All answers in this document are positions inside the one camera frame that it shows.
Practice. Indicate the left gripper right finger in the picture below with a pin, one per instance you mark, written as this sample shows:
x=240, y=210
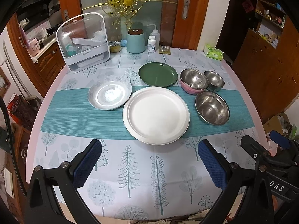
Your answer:
x=257, y=202

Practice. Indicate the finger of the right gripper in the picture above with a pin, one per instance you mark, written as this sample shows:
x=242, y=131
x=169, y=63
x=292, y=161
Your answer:
x=279, y=139
x=260, y=154

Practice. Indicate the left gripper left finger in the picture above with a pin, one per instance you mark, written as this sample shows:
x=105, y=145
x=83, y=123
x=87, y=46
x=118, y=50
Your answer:
x=42, y=205

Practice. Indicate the large steel bowl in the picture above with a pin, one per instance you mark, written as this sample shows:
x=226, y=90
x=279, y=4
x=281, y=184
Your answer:
x=212, y=108

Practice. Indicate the small green steel bowl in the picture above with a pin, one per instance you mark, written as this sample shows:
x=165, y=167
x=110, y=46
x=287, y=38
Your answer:
x=215, y=81

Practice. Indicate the pink steel bowl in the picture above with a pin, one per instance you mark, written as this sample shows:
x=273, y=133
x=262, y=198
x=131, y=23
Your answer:
x=193, y=82

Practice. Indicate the large white plate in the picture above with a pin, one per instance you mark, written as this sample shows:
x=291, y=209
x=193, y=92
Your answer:
x=156, y=116

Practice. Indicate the patterned white deep plate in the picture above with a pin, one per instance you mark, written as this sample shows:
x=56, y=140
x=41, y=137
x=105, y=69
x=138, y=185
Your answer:
x=109, y=93

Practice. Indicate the green plate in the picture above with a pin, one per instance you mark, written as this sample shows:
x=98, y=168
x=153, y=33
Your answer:
x=158, y=74

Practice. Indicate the cardboard box with clutter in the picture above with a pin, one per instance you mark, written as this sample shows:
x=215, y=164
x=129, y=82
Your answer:
x=282, y=125

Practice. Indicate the wooden cabinet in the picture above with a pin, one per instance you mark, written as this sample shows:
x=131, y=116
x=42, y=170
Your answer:
x=267, y=63

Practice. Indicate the green tissue pack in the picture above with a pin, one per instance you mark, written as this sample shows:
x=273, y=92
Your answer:
x=212, y=52

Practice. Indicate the tree print tablecloth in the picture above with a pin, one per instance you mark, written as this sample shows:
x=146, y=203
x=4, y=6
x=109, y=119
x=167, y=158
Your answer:
x=149, y=167

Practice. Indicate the gold blister pack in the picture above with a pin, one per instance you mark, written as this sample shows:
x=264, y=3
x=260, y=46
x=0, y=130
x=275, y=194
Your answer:
x=164, y=50

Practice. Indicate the white pill bottle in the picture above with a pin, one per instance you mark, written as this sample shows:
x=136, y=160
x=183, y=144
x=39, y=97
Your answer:
x=151, y=44

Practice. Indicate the clear squeeze bottle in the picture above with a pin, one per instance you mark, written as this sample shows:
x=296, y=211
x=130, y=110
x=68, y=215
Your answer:
x=155, y=33

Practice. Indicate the white clear storage box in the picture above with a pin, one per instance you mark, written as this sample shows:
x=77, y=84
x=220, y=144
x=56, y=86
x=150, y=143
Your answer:
x=83, y=41

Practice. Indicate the small glass jar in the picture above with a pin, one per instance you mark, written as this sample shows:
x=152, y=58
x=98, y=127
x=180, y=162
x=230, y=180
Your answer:
x=115, y=46

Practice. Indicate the teal canister brown lid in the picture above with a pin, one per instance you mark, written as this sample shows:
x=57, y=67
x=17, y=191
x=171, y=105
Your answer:
x=135, y=41

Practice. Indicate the glass door gold ornament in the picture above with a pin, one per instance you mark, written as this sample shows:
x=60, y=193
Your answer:
x=123, y=15

